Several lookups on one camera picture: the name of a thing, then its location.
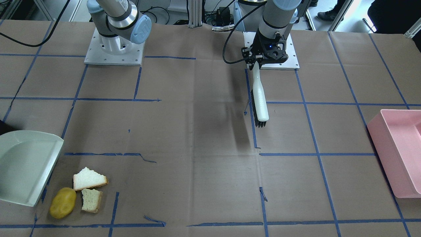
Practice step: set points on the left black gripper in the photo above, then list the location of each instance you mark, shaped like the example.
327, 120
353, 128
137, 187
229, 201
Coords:
259, 43

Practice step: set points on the pale green hand brush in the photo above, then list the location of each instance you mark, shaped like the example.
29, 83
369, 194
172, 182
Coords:
261, 114

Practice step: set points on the pale green dustpan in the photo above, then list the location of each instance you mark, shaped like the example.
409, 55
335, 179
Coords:
27, 159

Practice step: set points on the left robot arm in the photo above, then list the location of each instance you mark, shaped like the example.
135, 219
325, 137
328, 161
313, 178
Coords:
272, 21

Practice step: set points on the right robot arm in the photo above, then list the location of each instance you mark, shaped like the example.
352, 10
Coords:
119, 23

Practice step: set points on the pink plastic bin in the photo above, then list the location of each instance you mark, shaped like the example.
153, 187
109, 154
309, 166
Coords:
396, 135

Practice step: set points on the large bread slice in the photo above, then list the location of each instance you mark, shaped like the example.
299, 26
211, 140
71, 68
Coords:
87, 178

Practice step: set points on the small bread slice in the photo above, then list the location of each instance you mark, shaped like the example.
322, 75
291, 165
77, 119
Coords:
91, 200

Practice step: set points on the yellow potato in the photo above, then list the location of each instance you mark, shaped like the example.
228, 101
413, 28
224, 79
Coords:
63, 203

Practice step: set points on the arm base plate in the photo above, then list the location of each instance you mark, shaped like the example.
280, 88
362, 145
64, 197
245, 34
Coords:
291, 63
131, 56

